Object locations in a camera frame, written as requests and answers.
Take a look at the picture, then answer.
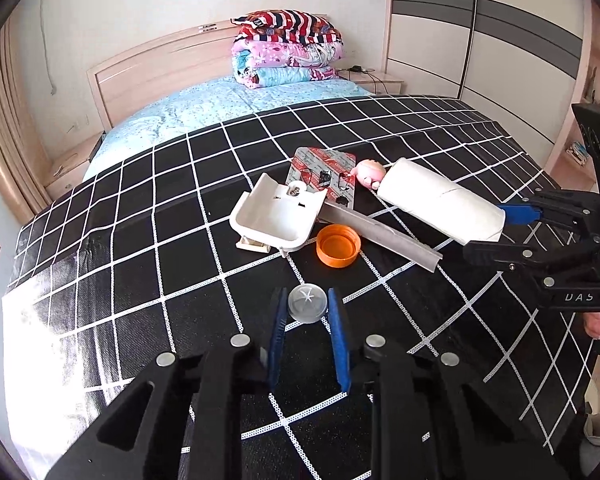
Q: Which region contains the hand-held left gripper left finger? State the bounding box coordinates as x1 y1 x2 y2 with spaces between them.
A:
45 287 288 480

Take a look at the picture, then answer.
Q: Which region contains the wooden open shelf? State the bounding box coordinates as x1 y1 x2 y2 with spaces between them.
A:
545 5 600 196

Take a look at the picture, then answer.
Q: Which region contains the wooden nightstand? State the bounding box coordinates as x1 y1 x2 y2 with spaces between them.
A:
45 132 103 201
350 71 406 96

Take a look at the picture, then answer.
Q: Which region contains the pink folded quilt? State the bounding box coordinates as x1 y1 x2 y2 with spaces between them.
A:
231 37 343 68

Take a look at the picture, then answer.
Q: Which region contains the clear plastic cap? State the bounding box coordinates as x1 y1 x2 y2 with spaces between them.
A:
287 283 328 323

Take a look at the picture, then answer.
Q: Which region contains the blue cartoon folded quilt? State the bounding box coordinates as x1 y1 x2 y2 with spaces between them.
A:
235 64 341 91

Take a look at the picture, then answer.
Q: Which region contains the red blue striped quilt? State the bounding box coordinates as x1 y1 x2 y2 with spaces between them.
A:
230 9 343 43

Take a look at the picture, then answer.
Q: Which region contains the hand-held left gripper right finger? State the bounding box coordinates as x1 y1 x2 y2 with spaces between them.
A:
327 287 571 480

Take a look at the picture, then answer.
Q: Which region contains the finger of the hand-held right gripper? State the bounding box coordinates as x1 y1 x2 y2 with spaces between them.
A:
461 235 600 286
496 187 600 233

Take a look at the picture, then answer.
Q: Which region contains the black charger cable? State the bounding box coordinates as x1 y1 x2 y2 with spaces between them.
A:
347 64 381 92

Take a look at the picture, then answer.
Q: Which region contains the red silver blister pack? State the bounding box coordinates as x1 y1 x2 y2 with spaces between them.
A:
283 146 357 208

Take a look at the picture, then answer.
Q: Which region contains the grey angled strip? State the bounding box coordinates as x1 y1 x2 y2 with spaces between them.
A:
317 202 443 273

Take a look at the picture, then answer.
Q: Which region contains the blue floral bedsheet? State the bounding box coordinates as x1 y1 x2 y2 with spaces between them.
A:
82 76 373 183

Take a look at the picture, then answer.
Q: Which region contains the white grey wardrobe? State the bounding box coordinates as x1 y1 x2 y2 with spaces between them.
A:
382 0 596 161

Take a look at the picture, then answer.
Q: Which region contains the pink doll figure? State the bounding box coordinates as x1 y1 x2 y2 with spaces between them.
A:
350 159 387 192

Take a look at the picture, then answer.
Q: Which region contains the beige curtain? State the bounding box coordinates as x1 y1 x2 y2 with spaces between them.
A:
0 10 51 216

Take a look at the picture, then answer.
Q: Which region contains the white plastic soap dish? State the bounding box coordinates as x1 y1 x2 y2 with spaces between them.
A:
228 172 329 253

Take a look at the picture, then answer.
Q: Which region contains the orange bottle cap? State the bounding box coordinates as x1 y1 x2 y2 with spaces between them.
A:
316 224 363 267

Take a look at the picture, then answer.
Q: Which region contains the wooden bed headboard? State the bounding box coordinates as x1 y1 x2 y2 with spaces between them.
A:
86 14 331 133

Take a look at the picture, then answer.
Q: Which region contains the white paper roll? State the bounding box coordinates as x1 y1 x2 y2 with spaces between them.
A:
377 156 508 246

